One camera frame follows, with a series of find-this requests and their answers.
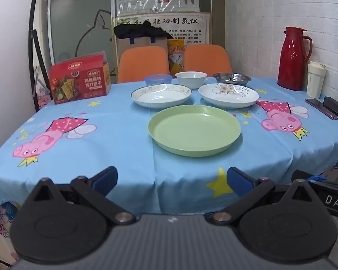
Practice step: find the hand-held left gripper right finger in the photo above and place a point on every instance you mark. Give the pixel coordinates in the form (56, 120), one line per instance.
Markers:
(239, 182)

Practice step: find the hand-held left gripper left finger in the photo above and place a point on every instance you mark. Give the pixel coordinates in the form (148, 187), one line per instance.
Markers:
(105, 180)

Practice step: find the white floral plate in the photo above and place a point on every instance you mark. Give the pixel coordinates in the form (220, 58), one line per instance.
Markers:
(228, 97)

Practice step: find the stainless steel bowl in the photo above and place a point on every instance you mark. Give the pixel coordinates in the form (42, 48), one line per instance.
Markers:
(232, 78)

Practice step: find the white ceramic bowl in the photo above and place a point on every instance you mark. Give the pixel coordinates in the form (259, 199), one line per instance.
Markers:
(191, 80)

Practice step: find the blue cartoon tablecloth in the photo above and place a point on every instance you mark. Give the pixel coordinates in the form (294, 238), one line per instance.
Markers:
(101, 146)

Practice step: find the green plastic plate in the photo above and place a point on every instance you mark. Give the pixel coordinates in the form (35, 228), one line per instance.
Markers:
(194, 129)

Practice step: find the smartphone with red case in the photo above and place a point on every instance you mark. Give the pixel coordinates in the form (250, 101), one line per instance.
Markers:
(322, 107)

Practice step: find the black rectangular box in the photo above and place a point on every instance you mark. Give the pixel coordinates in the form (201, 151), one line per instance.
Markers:
(336, 105)

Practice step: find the red cracker box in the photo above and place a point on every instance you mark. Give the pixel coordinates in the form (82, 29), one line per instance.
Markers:
(79, 84)

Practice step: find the white gold-rimmed plate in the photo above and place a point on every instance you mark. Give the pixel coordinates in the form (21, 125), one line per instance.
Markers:
(160, 97)

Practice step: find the pink printed bag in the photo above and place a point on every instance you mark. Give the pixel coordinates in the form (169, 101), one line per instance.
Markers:
(43, 92)

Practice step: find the floral pink cloth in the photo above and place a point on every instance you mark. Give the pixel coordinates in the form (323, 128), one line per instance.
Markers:
(1, 219)

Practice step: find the blue translucent plastic bowl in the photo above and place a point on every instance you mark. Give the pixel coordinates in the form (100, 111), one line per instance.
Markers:
(157, 79)

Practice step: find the white tumbler cup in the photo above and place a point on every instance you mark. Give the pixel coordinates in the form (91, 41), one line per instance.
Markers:
(316, 83)

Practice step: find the orange chair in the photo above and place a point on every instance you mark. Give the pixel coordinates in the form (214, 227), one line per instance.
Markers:
(143, 64)
(207, 59)

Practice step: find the red thermos jug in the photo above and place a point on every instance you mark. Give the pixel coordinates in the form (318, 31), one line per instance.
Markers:
(293, 62)

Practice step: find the yellow snack bag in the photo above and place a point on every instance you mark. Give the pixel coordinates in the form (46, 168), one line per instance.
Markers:
(176, 62)

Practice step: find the black cloth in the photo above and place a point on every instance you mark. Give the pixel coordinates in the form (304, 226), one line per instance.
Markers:
(140, 31)

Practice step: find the frosted glass door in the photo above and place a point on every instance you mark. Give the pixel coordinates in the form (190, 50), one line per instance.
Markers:
(73, 19)

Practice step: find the framed text poster board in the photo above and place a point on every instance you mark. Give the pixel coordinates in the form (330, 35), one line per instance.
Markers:
(186, 25)

